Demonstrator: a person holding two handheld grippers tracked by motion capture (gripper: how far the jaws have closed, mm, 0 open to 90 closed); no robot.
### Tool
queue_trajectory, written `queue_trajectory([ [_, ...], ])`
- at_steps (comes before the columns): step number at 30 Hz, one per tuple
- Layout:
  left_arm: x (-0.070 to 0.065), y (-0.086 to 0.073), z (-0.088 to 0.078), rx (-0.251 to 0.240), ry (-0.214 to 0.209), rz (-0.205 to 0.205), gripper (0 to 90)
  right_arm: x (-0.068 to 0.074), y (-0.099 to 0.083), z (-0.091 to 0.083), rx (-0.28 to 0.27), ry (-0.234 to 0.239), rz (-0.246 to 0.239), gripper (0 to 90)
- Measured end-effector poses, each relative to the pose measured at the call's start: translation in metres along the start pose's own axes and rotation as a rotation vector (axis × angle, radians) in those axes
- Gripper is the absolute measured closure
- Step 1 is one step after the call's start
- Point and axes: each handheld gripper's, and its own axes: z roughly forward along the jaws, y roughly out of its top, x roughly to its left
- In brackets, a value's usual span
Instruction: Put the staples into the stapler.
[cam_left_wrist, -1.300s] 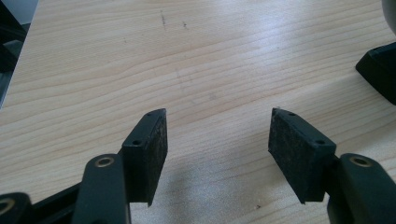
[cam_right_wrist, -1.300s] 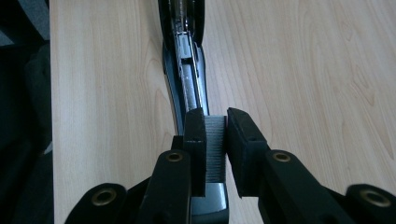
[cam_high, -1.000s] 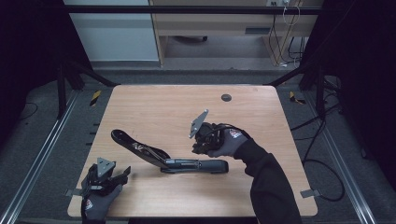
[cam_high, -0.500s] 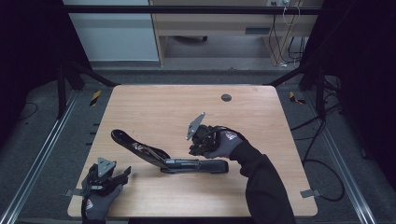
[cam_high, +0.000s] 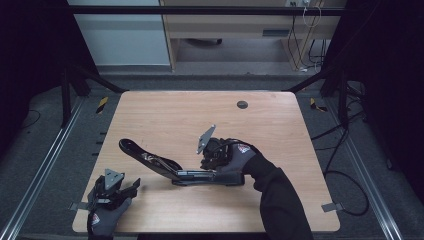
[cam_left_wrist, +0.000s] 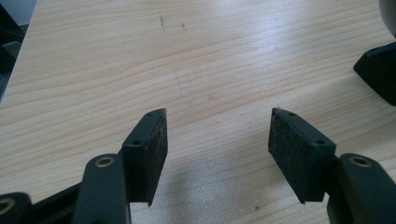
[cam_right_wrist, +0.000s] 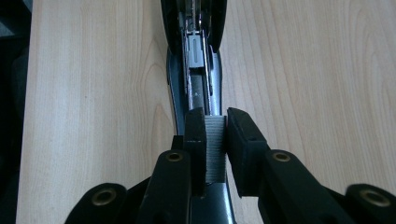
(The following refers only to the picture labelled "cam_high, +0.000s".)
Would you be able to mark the person's left hand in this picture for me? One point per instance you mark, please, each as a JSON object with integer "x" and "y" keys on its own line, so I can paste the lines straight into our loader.
{"x": 106, "y": 216}

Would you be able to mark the white cabinet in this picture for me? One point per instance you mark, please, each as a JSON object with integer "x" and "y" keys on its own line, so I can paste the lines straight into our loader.
{"x": 123, "y": 36}

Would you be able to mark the black curtain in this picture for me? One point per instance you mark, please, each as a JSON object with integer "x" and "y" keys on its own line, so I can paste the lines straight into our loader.
{"x": 30, "y": 50}
{"x": 390, "y": 66}

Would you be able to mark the black metal frame strut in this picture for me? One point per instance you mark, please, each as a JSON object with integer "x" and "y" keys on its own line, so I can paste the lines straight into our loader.
{"x": 83, "y": 80}
{"x": 333, "y": 83}

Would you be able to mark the person's right hand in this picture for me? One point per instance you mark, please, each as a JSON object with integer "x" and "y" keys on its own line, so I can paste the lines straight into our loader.
{"x": 241, "y": 155}

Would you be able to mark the wooden desk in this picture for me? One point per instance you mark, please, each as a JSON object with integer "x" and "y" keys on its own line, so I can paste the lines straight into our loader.
{"x": 233, "y": 30}

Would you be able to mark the grey table bracket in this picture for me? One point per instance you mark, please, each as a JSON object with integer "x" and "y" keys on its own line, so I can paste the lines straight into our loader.
{"x": 331, "y": 207}
{"x": 78, "y": 206}

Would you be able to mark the white power strip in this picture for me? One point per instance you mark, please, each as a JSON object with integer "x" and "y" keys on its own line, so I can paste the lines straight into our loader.
{"x": 296, "y": 3}

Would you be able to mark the aluminium floor rail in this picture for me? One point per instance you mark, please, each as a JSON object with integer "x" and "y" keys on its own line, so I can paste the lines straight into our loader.
{"x": 366, "y": 173}
{"x": 40, "y": 176}

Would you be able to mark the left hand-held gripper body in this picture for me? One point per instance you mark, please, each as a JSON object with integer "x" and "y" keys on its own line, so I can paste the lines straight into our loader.
{"x": 111, "y": 180}

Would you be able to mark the black horizontal frame bar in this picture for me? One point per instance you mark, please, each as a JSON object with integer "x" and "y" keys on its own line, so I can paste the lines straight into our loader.
{"x": 200, "y": 10}

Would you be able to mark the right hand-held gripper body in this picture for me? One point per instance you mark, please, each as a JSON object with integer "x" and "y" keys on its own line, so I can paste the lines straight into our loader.
{"x": 213, "y": 150}

